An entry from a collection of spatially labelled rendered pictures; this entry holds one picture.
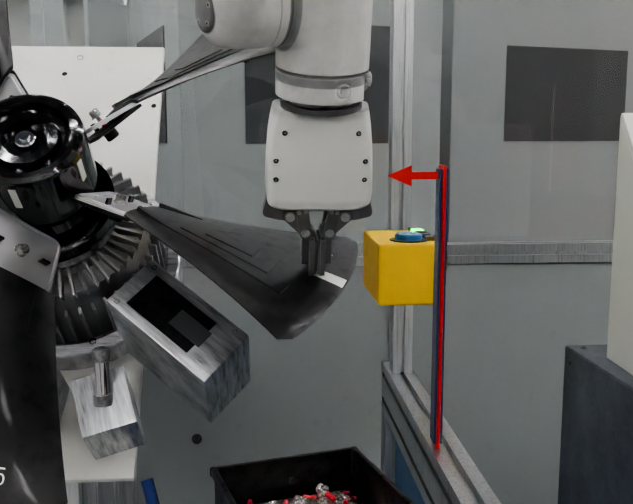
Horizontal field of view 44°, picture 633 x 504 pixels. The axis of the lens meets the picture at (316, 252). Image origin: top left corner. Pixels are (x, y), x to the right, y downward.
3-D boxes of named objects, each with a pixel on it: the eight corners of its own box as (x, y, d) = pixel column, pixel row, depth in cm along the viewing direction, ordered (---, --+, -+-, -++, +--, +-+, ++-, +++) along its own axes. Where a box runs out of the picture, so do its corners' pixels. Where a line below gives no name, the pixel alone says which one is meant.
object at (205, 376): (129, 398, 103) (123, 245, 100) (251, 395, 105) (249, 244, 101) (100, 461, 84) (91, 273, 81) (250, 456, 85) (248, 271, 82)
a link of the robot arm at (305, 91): (367, 57, 75) (365, 89, 76) (274, 56, 74) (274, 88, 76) (380, 78, 67) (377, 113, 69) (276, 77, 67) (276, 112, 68)
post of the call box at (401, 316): (389, 369, 124) (390, 291, 122) (408, 368, 124) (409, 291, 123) (392, 374, 121) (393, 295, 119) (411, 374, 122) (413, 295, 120)
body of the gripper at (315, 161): (371, 81, 75) (364, 190, 80) (264, 79, 75) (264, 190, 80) (383, 101, 69) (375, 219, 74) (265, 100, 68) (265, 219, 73)
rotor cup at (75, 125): (-41, 234, 88) (-85, 161, 77) (30, 140, 95) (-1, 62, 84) (75, 278, 86) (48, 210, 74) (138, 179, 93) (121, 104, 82)
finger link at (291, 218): (315, 202, 78) (313, 262, 81) (283, 202, 78) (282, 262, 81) (317, 215, 75) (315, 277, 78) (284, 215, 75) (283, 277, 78)
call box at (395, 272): (362, 293, 129) (363, 228, 127) (423, 292, 129) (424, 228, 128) (377, 315, 113) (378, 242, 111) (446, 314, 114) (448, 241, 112)
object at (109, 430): (95, 460, 91) (83, 405, 95) (146, 444, 93) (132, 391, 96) (82, 438, 84) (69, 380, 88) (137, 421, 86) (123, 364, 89)
